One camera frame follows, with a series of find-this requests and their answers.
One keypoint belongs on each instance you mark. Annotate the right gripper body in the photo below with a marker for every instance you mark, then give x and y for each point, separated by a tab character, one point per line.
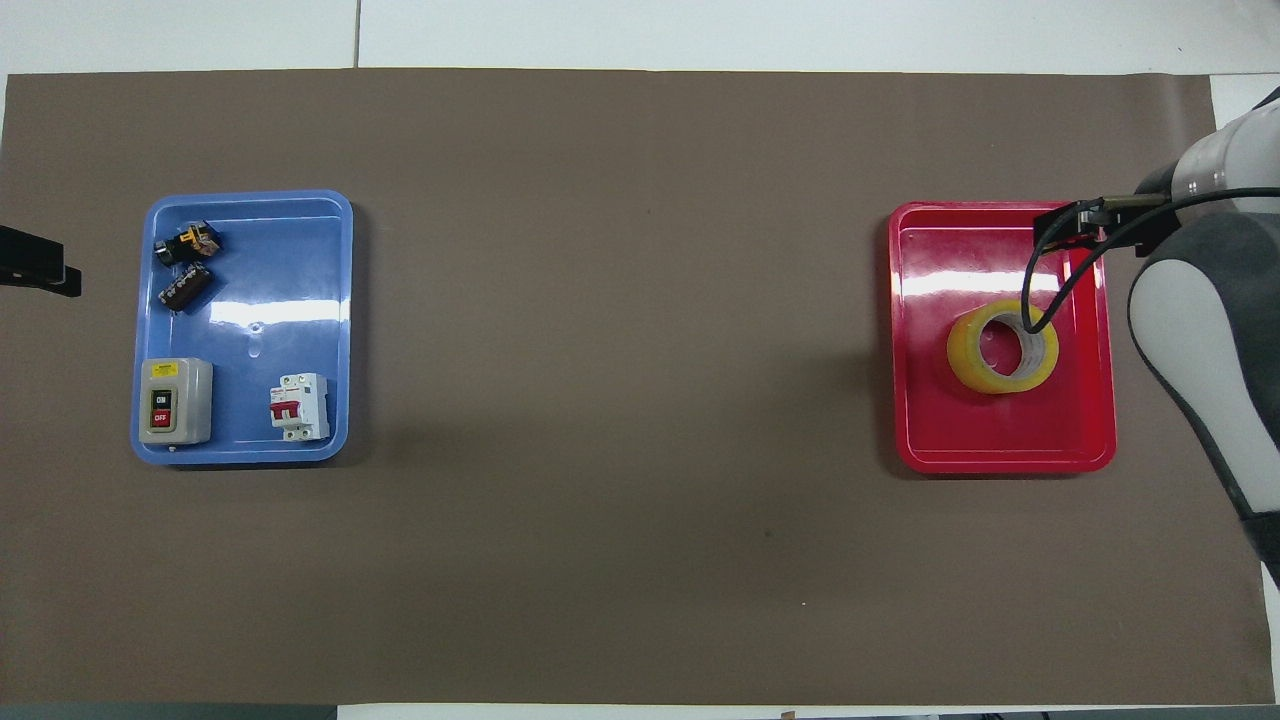
1155	228

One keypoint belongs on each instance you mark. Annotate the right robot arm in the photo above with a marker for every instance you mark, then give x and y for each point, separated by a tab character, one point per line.
1180	300

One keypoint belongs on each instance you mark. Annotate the yellow tape roll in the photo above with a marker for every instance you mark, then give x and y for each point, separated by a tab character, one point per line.
965	362

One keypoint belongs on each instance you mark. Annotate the black terminal block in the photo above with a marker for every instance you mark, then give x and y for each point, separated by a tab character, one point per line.
185	286

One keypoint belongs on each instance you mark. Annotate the blue plastic tray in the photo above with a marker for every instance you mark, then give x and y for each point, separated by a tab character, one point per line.
300	260

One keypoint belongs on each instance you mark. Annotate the white circuit breaker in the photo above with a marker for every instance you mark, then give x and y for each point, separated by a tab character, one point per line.
300	405

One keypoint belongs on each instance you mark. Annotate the red plastic tray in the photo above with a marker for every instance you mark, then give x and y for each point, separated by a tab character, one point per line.
920	430

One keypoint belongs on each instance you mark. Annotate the black yellow push-button switch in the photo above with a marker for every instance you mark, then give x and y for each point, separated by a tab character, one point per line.
185	243

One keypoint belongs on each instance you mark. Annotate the grey on-off switch box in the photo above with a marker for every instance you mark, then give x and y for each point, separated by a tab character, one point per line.
190	400

